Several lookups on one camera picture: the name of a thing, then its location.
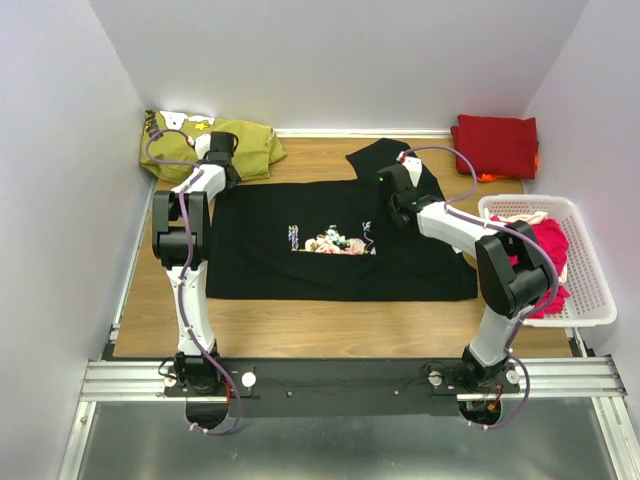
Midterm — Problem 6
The black floral t-shirt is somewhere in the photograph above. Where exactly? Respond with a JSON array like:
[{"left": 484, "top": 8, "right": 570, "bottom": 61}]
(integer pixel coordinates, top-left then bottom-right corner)
[{"left": 206, "top": 139, "right": 478, "bottom": 301}]

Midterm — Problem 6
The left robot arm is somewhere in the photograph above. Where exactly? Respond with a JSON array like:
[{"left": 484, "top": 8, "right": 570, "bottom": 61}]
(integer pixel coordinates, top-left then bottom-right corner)
[{"left": 152, "top": 132, "right": 239, "bottom": 395}]

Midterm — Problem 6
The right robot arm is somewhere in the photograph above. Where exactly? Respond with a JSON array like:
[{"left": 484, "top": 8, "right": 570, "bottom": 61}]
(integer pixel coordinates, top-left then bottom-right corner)
[{"left": 378, "top": 157, "right": 559, "bottom": 392}]

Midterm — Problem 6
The olive green folded t-shirt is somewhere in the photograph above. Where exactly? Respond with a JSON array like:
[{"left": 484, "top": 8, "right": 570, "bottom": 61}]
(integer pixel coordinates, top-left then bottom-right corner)
[{"left": 139, "top": 110, "right": 287, "bottom": 185}]

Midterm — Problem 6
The orange folded t-shirt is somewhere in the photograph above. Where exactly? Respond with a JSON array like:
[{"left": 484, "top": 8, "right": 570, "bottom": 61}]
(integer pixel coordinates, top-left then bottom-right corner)
[{"left": 477, "top": 155, "right": 540, "bottom": 183}]

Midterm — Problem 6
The red folded t-shirt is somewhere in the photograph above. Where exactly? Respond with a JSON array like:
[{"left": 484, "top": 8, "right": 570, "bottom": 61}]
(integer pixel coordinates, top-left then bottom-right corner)
[{"left": 450, "top": 115, "right": 539, "bottom": 180}]

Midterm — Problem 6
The pink t-shirt in basket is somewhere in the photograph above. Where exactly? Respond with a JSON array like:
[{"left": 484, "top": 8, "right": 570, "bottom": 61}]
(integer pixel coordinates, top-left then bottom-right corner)
[{"left": 489, "top": 215, "right": 571, "bottom": 321}]

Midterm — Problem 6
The white plastic basket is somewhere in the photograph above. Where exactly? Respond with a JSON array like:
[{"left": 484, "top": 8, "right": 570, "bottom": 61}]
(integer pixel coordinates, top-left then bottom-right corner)
[{"left": 478, "top": 194, "right": 617, "bottom": 328}]

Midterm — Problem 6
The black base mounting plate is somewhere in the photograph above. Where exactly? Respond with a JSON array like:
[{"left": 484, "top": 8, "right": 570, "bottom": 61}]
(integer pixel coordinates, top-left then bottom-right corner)
[{"left": 163, "top": 358, "right": 520, "bottom": 418}]

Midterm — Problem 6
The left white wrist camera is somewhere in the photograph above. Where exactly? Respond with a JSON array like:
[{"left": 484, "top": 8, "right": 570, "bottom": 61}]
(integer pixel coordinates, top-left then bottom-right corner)
[{"left": 187, "top": 133, "right": 211, "bottom": 161}]

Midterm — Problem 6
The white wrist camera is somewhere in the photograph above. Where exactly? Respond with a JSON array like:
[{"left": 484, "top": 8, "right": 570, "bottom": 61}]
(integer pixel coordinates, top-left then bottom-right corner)
[
  {"left": 397, "top": 152, "right": 423, "bottom": 187},
  {"left": 187, "top": 133, "right": 211, "bottom": 161}
]

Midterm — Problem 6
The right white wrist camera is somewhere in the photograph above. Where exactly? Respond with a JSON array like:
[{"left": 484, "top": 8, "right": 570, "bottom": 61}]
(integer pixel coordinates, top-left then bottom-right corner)
[{"left": 397, "top": 152, "right": 423, "bottom": 187}]

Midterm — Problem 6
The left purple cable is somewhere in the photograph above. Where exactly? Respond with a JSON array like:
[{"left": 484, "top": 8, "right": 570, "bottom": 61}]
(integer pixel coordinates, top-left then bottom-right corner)
[{"left": 143, "top": 129, "right": 246, "bottom": 437}]

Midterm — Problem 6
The aluminium frame rail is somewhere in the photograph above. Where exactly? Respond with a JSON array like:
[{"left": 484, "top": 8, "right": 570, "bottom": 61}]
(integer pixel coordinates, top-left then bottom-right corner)
[{"left": 60, "top": 332, "right": 639, "bottom": 479}]

